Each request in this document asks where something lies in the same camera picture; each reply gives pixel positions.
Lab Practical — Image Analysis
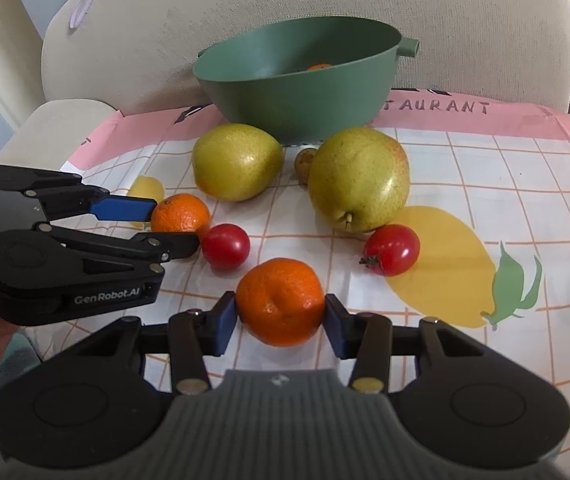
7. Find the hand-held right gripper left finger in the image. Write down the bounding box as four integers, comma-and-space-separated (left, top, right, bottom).
72, 291, 238, 393

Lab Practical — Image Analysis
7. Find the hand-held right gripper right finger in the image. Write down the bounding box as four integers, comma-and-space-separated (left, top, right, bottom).
324, 294, 496, 393

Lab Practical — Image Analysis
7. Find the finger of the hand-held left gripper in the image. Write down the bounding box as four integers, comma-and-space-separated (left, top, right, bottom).
20, 166, 159, 223
38, 223, 201, 286

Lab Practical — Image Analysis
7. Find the red tomato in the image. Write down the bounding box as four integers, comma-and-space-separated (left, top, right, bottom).
201, 223, 251, 270
359, 224, 421, 277

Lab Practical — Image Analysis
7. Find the yellow-green pear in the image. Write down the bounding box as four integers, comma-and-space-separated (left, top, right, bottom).
192, 123, 285, 203

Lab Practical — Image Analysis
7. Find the small brown fruit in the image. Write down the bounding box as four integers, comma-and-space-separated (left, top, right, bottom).
293, 146, 319, 186

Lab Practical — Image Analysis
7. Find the large green pear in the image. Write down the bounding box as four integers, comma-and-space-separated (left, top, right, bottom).
307, 127, 411, 234

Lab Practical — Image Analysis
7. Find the green plastic bowl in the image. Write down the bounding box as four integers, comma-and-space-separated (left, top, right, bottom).
192, 16, 422, 144

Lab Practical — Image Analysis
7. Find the beige sofa armrest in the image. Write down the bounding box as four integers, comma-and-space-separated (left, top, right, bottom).
0, 99, 122, 177

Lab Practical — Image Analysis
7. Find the white ribbon loop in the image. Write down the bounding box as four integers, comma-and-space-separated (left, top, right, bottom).
68, 0, 104, 29

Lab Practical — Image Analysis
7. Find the printed checked tablecloth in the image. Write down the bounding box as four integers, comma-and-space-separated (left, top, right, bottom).
60, 89, 570, 467

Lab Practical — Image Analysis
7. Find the beige sofa back cushion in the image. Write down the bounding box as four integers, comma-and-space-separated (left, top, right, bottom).
40, 0, 570, 117

